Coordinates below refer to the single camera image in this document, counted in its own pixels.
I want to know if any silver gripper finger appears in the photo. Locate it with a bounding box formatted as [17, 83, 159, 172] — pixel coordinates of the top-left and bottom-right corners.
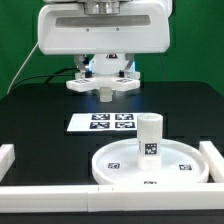
[74, 55, 92, 79]
[118, 53, 135, 78]

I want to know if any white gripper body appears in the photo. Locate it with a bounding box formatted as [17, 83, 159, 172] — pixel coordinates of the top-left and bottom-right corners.
[38, 0, 170, 55]

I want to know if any white round table top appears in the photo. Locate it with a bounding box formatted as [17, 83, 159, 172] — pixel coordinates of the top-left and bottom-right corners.
[92, 138, 209, 186]

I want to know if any white cross-shaped table base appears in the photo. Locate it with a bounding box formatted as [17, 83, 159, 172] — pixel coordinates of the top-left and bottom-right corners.
[66, 72, 140, 102]

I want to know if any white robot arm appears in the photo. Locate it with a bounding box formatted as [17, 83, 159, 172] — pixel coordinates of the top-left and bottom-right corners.
[38, 0, 173, 75]

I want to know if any white marker sheet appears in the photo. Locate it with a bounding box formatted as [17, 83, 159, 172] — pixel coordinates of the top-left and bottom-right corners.
[67, 113, 138, 132]

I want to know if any white left fence block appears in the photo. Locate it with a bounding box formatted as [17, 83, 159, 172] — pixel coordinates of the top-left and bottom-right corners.
[0, 144, 15, 182]

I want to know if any white fence block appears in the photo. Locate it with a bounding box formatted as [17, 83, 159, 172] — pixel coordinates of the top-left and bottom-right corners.
[199, 141, 224, 183]
[0, 144, 15, 182]

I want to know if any white right fence block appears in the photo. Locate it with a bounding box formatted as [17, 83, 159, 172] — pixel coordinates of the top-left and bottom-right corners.
[199, 141, 224, 183]

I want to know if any white front fence bar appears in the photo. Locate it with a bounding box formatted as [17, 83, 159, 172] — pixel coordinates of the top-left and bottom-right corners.
[0, 183, 224, 213]

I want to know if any black cable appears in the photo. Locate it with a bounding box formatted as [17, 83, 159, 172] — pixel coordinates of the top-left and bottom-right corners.
[9, 66, 79, 92]

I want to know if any white cable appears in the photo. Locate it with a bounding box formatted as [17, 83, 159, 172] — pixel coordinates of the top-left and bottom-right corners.
[6, 41, 40, 95]

